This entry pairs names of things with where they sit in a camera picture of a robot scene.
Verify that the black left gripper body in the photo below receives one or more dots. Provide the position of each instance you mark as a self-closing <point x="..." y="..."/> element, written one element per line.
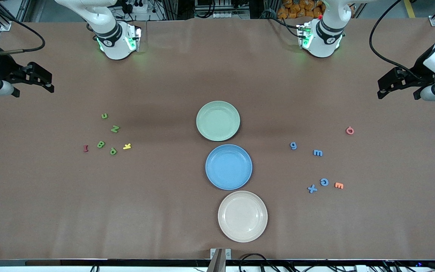
<point x="421" y="67"/>

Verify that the green letter B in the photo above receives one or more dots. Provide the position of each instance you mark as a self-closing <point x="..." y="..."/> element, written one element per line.
<point x="101" y="144"/>

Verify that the green letter N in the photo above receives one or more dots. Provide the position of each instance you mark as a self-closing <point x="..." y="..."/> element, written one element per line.
<point x="114" y="129"/>

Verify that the green letter P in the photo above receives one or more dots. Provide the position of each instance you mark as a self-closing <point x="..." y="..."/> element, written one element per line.
<point x="113" y="151"/>

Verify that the blue lowercase letter g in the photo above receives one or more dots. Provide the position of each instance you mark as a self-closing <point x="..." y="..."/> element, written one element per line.
<point x="293" y="145"/>

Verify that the blue letter X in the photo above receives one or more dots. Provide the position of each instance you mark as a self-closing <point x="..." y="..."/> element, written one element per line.
<point x="312" y="188"/>

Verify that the coral letter G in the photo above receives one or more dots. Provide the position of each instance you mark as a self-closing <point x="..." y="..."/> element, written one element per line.
<point x="349" y="130"/>

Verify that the blue letter m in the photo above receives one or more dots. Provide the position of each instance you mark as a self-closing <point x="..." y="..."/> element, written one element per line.
<point x="317" y="153"/>

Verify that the orange letter E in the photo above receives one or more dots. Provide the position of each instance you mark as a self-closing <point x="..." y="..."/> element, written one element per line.
<point x="339" y="185"/>

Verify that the yellow letter K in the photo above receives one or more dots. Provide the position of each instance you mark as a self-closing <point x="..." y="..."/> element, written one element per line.
<point x="127" y="146"/>

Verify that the orange mesh bag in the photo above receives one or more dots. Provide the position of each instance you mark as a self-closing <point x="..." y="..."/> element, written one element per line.
<point x="296" y="9"/>

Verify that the green plate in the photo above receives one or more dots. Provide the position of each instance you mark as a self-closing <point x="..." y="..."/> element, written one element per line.
<point x="218" y="121"/>

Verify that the long white power strip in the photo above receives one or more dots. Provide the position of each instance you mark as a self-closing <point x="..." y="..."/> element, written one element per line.
<point x="232" y="15"/>

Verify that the blue plate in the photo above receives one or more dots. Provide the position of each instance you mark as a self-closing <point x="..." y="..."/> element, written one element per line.
<point x="229" y="167"/>

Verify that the brown table cover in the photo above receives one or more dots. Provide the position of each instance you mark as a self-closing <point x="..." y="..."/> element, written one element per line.
<point x="164" y="211"/>

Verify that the beige plate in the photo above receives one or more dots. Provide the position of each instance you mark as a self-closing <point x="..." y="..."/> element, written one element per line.
<point x="242" y="216"/>

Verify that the grey metal bracket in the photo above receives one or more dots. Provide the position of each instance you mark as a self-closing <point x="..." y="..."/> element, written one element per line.
<point x="228" y="254"/>

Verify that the brown vertical post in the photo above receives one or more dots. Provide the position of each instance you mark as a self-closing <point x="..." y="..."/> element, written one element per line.
<point x="217" y="264"/>

